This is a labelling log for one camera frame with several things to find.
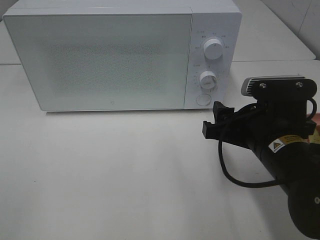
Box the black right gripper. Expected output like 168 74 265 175
202 99 315 150

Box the round white door button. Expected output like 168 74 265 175
196 94 212 106

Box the white microwave door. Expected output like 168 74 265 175
4 14 192 112

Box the pink plate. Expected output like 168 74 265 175
311 112 320 132

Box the sandwich with cheese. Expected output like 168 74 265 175
308 129 320 145

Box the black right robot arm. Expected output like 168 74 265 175
202 97 320 240

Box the lower white microwave knob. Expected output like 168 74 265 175
199 70 217 90

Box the white microwave knob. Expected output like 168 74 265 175
203 37 224 60
199 70 217 90

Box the upper white microwave knob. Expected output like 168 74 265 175
203 37 224 60

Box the white microwave oven body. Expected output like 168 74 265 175
2 0 242 111

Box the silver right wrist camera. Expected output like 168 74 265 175
241 75 317 101

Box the black right camera cable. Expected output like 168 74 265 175
217 98 317 188

